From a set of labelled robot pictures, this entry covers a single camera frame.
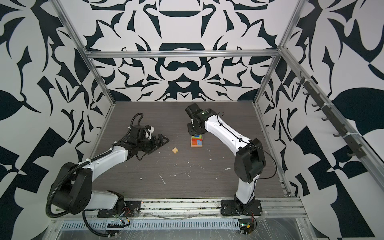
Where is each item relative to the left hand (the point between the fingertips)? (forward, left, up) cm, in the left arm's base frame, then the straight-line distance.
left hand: (165, 140), depth 86 cm
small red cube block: (+5, -18, -7) cm, 20 cm away
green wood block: (+4, -20, -5) cm, 21 cm away
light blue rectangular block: (+3, -20, -9) cm, 22 cm away
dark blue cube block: (+5, -18, -5) cm, 19 cm away
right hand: (+3, -16, +5) cm, 17 cm away
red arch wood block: (+4, -17, -9) cm, 20 cm away
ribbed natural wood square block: (-1, -5, -10) cm, 11 cm away
